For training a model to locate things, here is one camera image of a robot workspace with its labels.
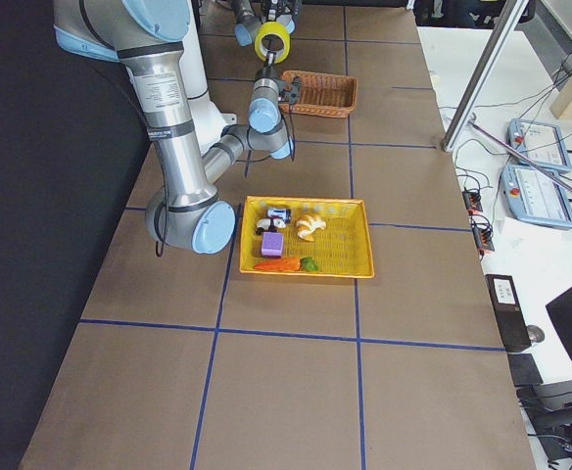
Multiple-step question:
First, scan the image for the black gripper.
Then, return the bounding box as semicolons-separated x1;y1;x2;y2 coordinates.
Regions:
255;51;277;81
261;0;302;24

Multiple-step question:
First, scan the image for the yellow tape roll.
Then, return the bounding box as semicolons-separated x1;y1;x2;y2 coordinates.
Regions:
254;22;291;64

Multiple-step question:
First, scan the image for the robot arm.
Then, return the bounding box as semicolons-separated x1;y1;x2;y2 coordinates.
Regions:
228;0;303;46
54;1;301;254

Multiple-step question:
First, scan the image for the brown wicker basket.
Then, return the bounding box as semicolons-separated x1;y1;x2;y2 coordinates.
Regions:
280;70;358;118

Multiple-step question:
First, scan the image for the yellow woven basket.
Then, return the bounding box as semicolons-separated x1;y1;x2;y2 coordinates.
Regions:
239;196;374;278

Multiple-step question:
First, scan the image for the panda figurine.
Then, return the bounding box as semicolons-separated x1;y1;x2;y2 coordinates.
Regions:
256;217;287;235

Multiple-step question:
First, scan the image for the toy croissant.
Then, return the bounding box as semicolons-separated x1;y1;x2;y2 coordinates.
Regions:
296;213;326;242

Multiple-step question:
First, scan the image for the purple foam block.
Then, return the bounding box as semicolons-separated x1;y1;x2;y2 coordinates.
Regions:
261;231;284;259

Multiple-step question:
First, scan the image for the toy carrot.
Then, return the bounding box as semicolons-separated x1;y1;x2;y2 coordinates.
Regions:
254;257;320;272

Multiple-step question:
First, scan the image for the far teach pendant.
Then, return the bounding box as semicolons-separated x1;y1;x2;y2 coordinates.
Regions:
508;118;572;173

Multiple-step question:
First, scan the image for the teach pendant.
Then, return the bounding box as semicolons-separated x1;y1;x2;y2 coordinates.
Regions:
508;118;572;173
500;164;572;230

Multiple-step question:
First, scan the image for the near teach pendant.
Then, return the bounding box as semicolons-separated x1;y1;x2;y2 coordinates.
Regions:
500;164;572;230

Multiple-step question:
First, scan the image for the black box with label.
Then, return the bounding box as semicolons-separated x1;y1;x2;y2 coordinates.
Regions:
485;274;531;353

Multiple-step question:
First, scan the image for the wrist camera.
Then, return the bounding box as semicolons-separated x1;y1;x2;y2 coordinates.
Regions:
278;75;302;106

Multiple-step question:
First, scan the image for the aluminium frame post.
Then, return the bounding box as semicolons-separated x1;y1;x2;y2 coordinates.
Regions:
442;0;529;153

